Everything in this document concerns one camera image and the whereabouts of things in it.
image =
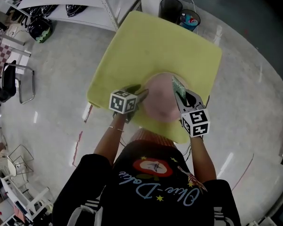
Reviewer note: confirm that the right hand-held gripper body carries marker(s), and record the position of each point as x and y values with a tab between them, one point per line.
195	123

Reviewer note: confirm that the white metal shelving rack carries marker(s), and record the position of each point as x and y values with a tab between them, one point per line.
85	15

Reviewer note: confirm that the shiny black bag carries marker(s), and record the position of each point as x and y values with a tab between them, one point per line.
75	9
42	10

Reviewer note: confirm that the person's right forearm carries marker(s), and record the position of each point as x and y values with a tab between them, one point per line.
201	159

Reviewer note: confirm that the table with yellow-green cloth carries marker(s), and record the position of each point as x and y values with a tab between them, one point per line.
155	46

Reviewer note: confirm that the pink checkered cloth table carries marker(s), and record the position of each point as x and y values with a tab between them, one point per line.
1	55

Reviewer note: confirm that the black chrome cantilever chair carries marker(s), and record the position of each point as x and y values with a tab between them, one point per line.
9	79

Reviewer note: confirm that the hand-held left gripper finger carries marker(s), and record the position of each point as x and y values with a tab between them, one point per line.
142	95
133	88

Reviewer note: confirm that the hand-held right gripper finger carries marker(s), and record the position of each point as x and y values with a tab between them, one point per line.
198	100
182	105

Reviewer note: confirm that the large pink plate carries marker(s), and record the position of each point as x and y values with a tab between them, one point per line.
158	100

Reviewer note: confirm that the black and green helmet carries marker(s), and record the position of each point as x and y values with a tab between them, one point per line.
39	28

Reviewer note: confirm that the person's black printed shirt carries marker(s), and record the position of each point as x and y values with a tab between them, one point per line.
155	208

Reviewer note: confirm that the black mesh wastebasket with trash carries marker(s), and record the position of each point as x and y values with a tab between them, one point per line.
189	20

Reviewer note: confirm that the empty black mesh wastebasket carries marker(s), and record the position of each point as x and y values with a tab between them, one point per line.
171	8

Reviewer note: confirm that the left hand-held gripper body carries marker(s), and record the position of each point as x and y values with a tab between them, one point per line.
120	101

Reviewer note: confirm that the white wooden rack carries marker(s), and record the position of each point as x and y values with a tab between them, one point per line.
16	194

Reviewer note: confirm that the green scrubbing sponge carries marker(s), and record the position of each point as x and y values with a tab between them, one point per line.
179	87

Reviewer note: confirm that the person's left forearm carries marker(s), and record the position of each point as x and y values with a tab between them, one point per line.
110	140

